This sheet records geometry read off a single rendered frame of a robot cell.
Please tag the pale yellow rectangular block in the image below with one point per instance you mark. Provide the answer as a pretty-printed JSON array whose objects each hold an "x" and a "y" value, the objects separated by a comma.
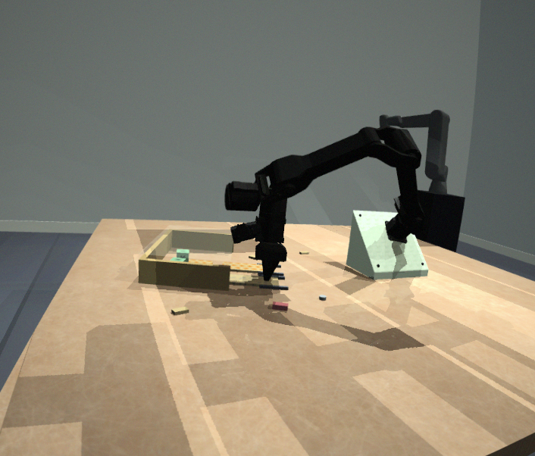
[{"x": 177, "y": 311}]

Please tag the yellow strip with orange dots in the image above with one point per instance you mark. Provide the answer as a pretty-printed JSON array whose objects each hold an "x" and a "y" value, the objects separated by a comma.
[{"x": 245, "y": 268}]

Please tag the small pink block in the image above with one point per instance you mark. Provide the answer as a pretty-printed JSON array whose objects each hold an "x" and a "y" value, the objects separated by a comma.
[{"x": 280, "y": 306}]

